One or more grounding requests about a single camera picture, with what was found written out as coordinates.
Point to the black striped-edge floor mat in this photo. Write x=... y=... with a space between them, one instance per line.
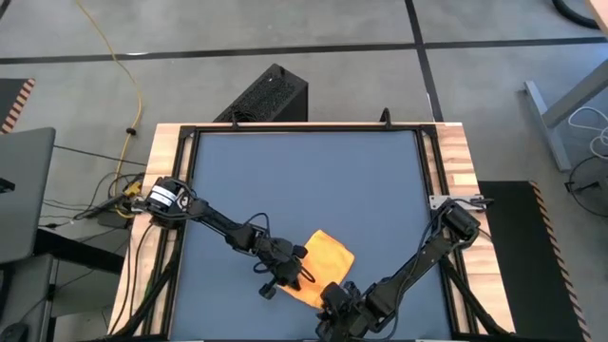
x=518 y=261
x=9 y=100

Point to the grey-blue table mat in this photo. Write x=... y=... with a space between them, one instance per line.
x=309 y=180

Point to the silver mounting plate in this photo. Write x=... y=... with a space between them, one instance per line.
x=138 y=205
x=437 y=202

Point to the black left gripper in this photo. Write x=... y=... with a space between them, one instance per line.
x=278 y=252

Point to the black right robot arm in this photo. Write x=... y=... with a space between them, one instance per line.
x=418 y=266

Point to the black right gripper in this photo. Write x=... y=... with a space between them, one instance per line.
x=354 y=318

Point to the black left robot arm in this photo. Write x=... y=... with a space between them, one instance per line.
x=218 y=223

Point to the black table frame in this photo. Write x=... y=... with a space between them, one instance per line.
x=309 y=128

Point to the black computer tower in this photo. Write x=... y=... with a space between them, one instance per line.
x=266 y=95

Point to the orange microfibre towel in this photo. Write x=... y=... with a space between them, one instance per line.
x=328 y=256

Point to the grey desk leg frame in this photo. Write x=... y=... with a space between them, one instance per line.
x=546 y=123

